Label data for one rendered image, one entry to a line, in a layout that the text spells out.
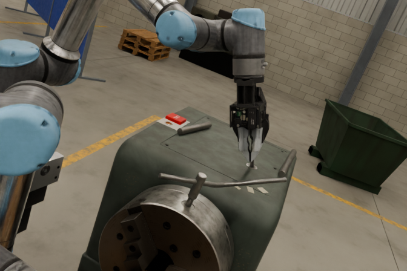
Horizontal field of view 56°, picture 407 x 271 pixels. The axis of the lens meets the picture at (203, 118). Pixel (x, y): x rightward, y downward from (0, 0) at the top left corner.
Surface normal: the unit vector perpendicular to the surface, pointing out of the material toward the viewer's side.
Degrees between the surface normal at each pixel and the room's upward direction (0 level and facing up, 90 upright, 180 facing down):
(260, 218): 61
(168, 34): 90
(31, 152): 89
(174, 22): 90
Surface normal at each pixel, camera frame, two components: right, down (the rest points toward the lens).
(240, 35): -0.47, 0.18
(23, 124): 0.37, 0.39
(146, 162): -0.06, -0.36
